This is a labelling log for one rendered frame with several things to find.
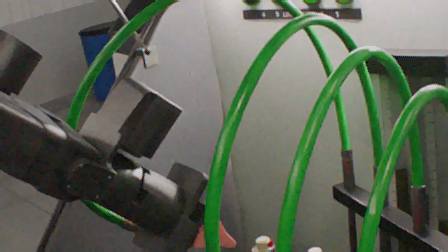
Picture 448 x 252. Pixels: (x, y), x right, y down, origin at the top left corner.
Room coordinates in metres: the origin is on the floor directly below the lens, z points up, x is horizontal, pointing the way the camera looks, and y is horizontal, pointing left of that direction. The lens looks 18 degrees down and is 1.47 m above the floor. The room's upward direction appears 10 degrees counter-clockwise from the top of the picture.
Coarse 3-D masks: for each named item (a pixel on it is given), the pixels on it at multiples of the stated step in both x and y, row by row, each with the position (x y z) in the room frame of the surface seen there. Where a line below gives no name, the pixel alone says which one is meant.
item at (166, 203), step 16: (144, 176) 0.65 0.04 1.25; (160, 176) 0.67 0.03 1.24; (176, 176) 0.70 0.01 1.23; (192, 176) 0.68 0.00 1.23; (208, 176) 0.67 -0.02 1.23; (144, 192) 0.65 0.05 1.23; (160, 192) 0.65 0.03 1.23; (176, 192) 0.66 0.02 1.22; (192, 192) 0.66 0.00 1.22; (128, 208) 0.63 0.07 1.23; (144, 208) 0.64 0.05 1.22; (160, 208) 0.64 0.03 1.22; (176, 208) 0.65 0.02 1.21; (192, 208) 0.66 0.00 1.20; (144, 224) 0.65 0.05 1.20; (160, 224) 0.65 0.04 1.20; (176, 224) 0.65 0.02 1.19; (144, 240) 0.67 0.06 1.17; (160, 240) 0.65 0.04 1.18
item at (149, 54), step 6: (108, 0) 1.03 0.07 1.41; (114, 0) 1.03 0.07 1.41; (114, 6) 1.03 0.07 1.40; (120, 12) 1.04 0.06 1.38; (120, 18) 1.04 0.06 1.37; (126, 18) 1.04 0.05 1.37; (138, 36) 1.05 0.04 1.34; (138, 42) 1.05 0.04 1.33; (144, 48) 1.05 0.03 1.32; (150, 48) 1.06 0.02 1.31; (138, 54) 1.06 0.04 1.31; (144, 54) 1.05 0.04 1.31; (150, 54) 1.06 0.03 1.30; (156, 54) 1.07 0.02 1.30; (144, 60) 1.05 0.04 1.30; (150, 60) 1.06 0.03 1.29; (156, 60) 1.07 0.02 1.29; (144, 66) 1.05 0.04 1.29; (150, 66) 1.06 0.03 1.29
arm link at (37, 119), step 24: (0, 96) 0.52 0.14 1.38; (0, 120) 0.51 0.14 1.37; (24, 120) 0.53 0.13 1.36; (48, 120) 0.57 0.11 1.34; (0, 144) 0.52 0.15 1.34; (24, 144) 0.53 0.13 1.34; (48, 144) 0.54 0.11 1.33; (72, 144) 0.56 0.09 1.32; (0, 168) 0.53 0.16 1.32; (24, 168) 0.54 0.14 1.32; (48, 168) 0.55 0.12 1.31; (48, 192) 0.56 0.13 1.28
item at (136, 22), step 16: (160, 0) 0.79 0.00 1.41; (176, 0) 0.80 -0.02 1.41; (288, 0) 0.85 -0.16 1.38; (144, 16) 0.78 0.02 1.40; (128, 32) 0.78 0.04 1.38; (304, 32) 0.86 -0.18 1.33; (112, 48) 0.77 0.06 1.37; (320, 48) 0.86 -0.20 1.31; (96, 64) 0.76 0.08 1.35; (80, 96) 0.76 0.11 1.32; (336, 96) 0.86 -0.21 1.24; (336, 112) 0.87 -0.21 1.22; (96, 208) 0.75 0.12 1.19
